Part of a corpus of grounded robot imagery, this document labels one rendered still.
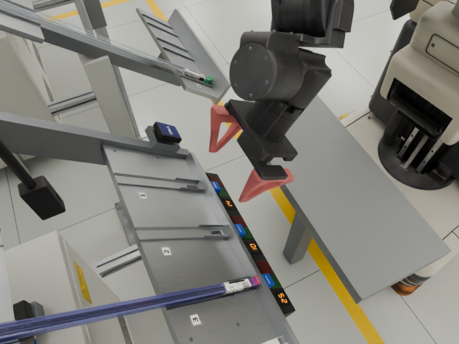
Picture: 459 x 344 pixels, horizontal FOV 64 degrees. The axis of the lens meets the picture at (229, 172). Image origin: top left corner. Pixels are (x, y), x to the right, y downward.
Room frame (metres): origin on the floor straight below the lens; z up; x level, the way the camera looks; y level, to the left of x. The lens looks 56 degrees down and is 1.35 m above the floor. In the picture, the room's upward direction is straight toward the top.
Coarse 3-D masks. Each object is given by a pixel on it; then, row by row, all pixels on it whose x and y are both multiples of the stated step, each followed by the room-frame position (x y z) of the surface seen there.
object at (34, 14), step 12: (0, 0) 0.54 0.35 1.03; (24, 12) 0.55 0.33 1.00; (36, 12) 0.56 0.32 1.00; (48, 24) 0.56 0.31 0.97; (60, 24) 0.57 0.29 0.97; (84, 36) 0.58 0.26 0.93; (96, 36) 0.59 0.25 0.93; (120, 48) 0.60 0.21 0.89; (132, 48) 0.62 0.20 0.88; (156, 60) 0.63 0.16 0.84; (180, 72) 0.66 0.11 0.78
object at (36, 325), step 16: (208, 288) 0.16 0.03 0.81; (224, 288) 0.16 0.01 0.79; (112, 304) 0.11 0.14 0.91; (128, 304) 0.11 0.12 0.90; (144, 304) 0.12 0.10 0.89; (160, 304) 0.12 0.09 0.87; (32, 320) 0.08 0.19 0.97; (48, 320) 0.08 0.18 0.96; (64, 320) 0.08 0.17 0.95; (80, 320) 0.09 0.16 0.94; (96, 320) 0.09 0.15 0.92; (0, 336) 0.06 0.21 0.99; (16, 336) 0.06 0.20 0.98
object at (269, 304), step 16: (192, 160) 0.45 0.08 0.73; (208, 192) 0.37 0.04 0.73; (224, 208) 0.33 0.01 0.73; (224, 224) 0.30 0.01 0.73; (240, 240) 0.27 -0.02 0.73; (240, 256) 0.24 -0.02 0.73; (256, 272) 0.21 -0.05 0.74; (256, 288) 0.18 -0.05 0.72; (272, 304) 0.15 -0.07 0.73; (272, 320) 0.13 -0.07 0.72; (288, 336) 0.11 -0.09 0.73
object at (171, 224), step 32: (128, 160) 0.38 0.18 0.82; (160, 160) 0.42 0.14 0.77; (128, 192) 0.30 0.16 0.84; (160, 192) 0.33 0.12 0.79; (192, 192) 0.36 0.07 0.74; (160, 224) 0.26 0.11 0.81; (192, 224) 0.28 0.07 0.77; (160, 256) 0.20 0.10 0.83; (192, 256) 0.22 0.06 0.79; (224, 256) 0.23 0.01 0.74; (160, 288) 0.15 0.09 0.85; (192, 288) 0.16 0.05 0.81; (192, 320) 0.11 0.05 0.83; (224, 320) 0.12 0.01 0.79; (256, 320) 0.13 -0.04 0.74
